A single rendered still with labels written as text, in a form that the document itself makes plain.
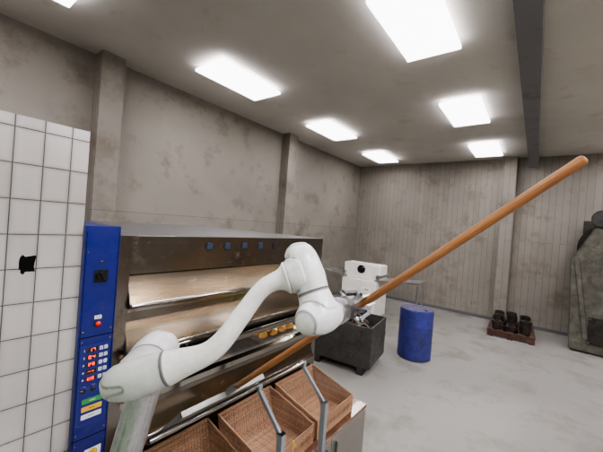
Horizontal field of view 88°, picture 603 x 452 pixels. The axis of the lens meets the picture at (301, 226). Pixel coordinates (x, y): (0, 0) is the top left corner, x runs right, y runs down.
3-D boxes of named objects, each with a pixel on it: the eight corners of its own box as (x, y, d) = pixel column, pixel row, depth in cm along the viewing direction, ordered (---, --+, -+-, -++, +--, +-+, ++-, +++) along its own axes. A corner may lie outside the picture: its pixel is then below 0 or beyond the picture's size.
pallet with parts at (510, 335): (535, 331, 775) (537, 311, 775) (535, 346, 666) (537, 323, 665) (491, 322, 832) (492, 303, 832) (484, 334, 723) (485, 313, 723)
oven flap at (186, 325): (125, 357, 170) (121, 318, 173) (314, 304, 311) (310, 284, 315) (129, 356, 167) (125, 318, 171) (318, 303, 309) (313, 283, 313)
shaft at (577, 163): (589, 162, 86) (581, 155, 87) (591, 160, 83) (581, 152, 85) (240, 387, 165) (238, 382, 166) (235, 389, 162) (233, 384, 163)
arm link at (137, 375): (152, 355, 84) (167, 336, 98) (83, 378, 82) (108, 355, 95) (167, 400, 85) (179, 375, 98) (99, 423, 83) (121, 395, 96)
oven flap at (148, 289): (128, 309, 169) (126, 272, 173) (316, 278, 311) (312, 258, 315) (132, 308, 167) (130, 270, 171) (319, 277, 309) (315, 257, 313)
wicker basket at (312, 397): (271, 414, 268) (273, 382, 268) (310, 390, 312) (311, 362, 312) (317, 442, 238) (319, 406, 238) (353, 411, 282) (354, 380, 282)
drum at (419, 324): (391, 355, 560) (395, 306, 559) (403, 346, 607) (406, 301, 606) (424, 366, 523) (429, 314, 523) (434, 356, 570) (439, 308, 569)
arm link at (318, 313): (351, 325, 97) (336, 284, 100) (323, 336, 84) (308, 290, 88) (323, 333, 102) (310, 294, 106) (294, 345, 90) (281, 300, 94)
